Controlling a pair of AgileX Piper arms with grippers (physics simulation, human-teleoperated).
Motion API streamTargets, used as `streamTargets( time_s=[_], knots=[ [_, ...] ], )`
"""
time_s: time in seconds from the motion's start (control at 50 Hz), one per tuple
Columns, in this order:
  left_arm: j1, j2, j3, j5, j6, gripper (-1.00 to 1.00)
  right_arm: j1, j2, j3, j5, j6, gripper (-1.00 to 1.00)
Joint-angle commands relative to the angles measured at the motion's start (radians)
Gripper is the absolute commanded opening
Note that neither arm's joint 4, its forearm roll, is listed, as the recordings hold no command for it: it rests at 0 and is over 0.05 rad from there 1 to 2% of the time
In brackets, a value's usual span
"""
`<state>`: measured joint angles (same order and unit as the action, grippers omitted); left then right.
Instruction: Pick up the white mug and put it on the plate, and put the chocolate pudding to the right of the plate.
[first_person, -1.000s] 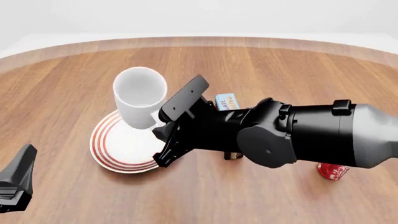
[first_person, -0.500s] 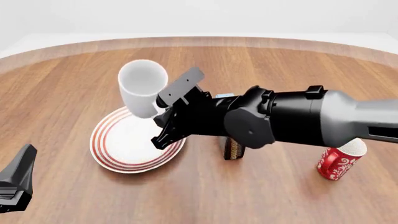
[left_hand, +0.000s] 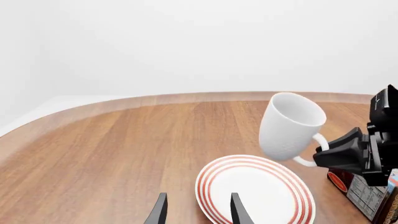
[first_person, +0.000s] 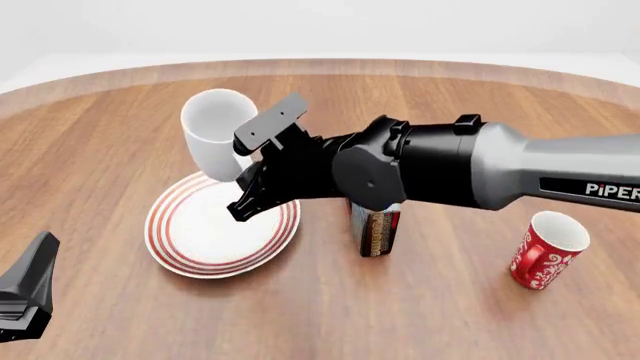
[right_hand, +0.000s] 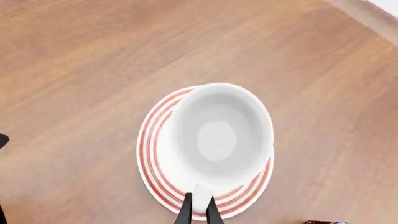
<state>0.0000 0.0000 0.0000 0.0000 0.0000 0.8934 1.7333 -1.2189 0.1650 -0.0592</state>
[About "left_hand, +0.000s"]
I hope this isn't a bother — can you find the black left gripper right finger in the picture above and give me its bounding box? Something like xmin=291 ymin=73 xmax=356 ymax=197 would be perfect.
xmin=230 ymin=192 xmax=256 ymax=224

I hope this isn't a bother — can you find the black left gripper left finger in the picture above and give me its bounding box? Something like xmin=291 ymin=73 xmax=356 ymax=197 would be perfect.
xmin=144 ymin=192 xmax=168 ymax=224

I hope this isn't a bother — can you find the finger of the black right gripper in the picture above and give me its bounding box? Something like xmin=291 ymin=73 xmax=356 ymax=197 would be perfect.
xmin=312 ymin=144 xmax=367 ymax=175
xmin=327 ymin=127 xmax=363 ymax=151

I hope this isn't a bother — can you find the white plate with red rings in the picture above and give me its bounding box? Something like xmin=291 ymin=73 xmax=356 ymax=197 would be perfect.
xmin=195 ymin=154 xmax=317 ymax=224

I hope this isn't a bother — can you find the dark chocolate pudding box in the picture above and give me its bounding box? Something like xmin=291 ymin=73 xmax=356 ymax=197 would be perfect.
xmin=326 ymin=166 xmax=389 ymax=222

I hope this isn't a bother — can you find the printed food box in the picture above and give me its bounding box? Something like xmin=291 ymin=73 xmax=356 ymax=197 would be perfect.
xmin=371 ymin=168 xmax=398 ymax=224

